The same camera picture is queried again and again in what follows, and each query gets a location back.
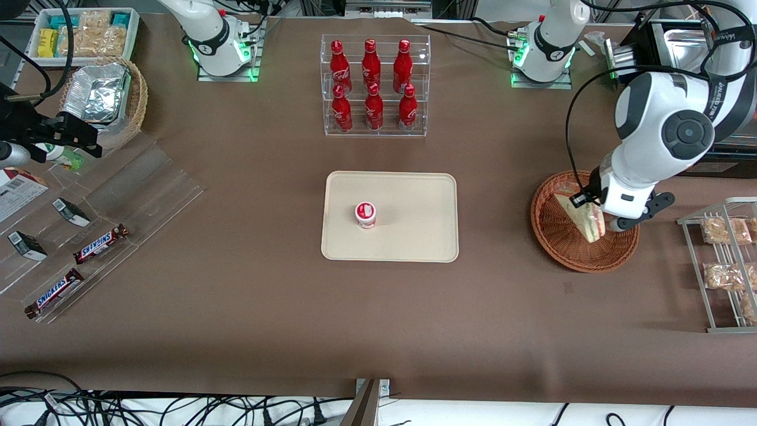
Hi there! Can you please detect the triangular sandwich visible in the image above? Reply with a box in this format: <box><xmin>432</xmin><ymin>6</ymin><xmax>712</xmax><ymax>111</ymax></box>
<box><xmin>555</xmin><ymin>191</ymin><xmax>607</xmax><ymax>244</ymax></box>

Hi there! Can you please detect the grey metal wire rack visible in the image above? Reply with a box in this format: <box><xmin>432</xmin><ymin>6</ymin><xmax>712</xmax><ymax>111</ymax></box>
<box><xmin>677</xmin><ymin>197</ymin><xmax>757</xmax><ymax>334</ymax></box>

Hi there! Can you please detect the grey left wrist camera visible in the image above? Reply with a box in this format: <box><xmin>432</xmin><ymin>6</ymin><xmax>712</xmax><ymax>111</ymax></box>
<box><xmin>611</xmin><ymin>191</ymin><xmax>675</xmax><ymax>233</ymax></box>

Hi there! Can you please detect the aluminium camera post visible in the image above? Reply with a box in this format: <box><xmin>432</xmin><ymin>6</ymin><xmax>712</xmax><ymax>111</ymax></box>
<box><xmin>342</xmin><ymin>379</ymin><xmax>391</xmax><ymax>426</ymax></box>

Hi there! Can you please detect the small black white box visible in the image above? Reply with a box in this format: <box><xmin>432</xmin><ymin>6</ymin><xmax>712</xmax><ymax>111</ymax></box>
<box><xmin>7</xmin><ymin>230</ymin><xmax>48</xmax><ymax>262</ymax></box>
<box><xmin>52</xmin><ymin>198</ymin><xmax>92</xmax><ymax>228</ymax></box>

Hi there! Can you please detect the beige cracker bag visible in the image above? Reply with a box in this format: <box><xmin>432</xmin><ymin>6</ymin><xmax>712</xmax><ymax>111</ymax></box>
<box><xmin>71</xmin><ymin>10</ymin><xmax>113</xmax><ymax>30</ymax></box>
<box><xmin>59</xmin><ymin>27</ymin><xmax>128</xmax><ymax>59</ymax></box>

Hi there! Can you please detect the white plastic bin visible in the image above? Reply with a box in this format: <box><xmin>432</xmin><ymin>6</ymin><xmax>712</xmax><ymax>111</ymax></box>
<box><xmin>27</xmin><ymin>7</ymin><xmax>141</xmax><ymax>67</ymax></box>

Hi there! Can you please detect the clear acrylic bottle rack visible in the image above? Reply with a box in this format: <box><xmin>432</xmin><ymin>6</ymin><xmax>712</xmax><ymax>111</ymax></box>
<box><xmin>321</xmin><ymin>34</ymin><xmax>431</xmax><ymax>138</ymax></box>

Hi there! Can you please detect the white orange carton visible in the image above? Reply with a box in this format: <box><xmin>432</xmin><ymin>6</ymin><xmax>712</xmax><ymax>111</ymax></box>
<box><xmin>0</xmin><ymin>167</ymin><xmax>50</xmax><ymax>224</ymax></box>

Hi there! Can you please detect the yellow snack packet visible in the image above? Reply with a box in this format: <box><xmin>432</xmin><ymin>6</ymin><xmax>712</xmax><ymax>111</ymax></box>
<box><xmin>38</xmin><ymin>28</ymin><xmax>60</xmax><ymax>59</ymax></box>

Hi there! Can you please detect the silver foil container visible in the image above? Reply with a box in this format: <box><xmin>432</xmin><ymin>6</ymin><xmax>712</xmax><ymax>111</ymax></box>
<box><xmin>62</xmin><ymin>63</ymin><xmax>132</xmax><ymax>125</ymax></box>

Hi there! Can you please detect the cream plastic tray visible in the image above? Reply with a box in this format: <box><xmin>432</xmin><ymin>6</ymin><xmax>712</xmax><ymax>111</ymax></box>
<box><xmin>321</xmin><ymin>171</ymin><xmax>460</xmax><ymax>263</ymax></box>

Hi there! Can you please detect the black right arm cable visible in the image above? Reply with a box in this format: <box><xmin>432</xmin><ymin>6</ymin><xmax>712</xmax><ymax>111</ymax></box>
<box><xmin>0</xmin><ymin>0</ymin><xmax>75</xmax><ymax>107</ymax></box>

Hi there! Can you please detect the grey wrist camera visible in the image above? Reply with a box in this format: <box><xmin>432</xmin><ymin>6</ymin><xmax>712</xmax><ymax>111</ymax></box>
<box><xmin>0</xmin><ymin>141</ymin><xmax>31</xmax><ymax>168</ymax></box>
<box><xmin>611</xmin><ymin>191</ymin><xmax>675</xmax><ymax>233</ymax></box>

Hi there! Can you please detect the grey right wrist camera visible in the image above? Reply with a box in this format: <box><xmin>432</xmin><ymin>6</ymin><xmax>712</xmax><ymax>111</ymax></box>
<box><xmin>0</xmin><ymin>141</ymin><xmax>31</xmax><ymax>168</ymax></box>

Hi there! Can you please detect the aluminium arm base plate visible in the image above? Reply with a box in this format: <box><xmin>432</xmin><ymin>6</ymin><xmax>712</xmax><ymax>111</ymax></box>
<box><xmin>197</xmin><ymin>21</ymin><xmax>264</xmax><ymax>82</ymax></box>
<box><xmin>510</xmin><ymin>35</ymin><xmax>573</xmax><ymax>90</ymax></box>

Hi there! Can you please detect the green white small bottle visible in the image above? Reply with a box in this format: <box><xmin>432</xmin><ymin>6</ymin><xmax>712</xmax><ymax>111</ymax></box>
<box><xmin>34</xmin><ymin>143</ymin><xmax>84</xmax><ymax>172</ymax></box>

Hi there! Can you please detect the Snickers chocolate bar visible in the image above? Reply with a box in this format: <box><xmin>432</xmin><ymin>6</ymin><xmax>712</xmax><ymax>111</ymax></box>
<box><xmin>24</xmin><ymin>267</ymin><xmax>85</xmax><ymax>320</ymax></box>
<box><xmin>73</xmin><ymin>223</ymin><xmax>130</xmax><ymax>265</ymax></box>

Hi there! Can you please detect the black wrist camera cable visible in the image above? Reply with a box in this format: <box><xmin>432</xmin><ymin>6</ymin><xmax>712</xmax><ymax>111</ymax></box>
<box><xmin>565</xmin><ymin>64</ymin><xmax>719</xmax><ymax>196</ymax></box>

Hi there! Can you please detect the tan wicker basket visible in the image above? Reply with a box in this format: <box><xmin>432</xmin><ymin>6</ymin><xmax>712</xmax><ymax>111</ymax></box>
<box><xmin>58</xmin><ymin>57</ymin><xmax>149</xmax><ymax>152</ymax></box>

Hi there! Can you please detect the aluminium frame profile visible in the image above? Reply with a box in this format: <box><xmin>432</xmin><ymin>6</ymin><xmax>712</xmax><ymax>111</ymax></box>
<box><xmin>346</xmin><ymin>0</ymin><xmax>432</xmax><ymax>18</ymax></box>

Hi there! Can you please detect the clear acrylic display stand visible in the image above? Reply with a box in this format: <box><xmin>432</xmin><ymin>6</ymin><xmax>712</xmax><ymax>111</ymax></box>
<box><xmin>0</xmin><ymin>131</ymin><xmax>206</xmax><ymax>325</ymax></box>

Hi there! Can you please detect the red cola bottle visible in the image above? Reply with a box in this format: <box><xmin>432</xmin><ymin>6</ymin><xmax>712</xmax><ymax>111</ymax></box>
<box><xmin>361</xmin><ymin>38</ymin><xmax>382</xmax><ymax>89</ymax></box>
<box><xmin>329</xmin><ymin>40</ymin><xmax>353</xmax><ymax>94</ymax></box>
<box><xmin>331</xmin><ymin>85</ymin><xmax>354</xmax><ymax>132</ymax></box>
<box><xmin>393</xmin><ymin>39</ymin><xmax>413</xmax><ymax>92</ymax></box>
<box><xmin>364</xmin><ymin>83</ymin><xmax>384</xmax><ymax>131</ymax></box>
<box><xmin>398</xmin><ymin>84</ymin><xmax>418</xmax><ymax>132</ymax></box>

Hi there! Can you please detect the round brown wicker basket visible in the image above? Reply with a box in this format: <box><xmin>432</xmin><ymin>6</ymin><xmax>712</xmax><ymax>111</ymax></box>
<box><xmin>530</xmin><ymin>170</ymin><xmax>640</xmax><ymax>273</ymax></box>

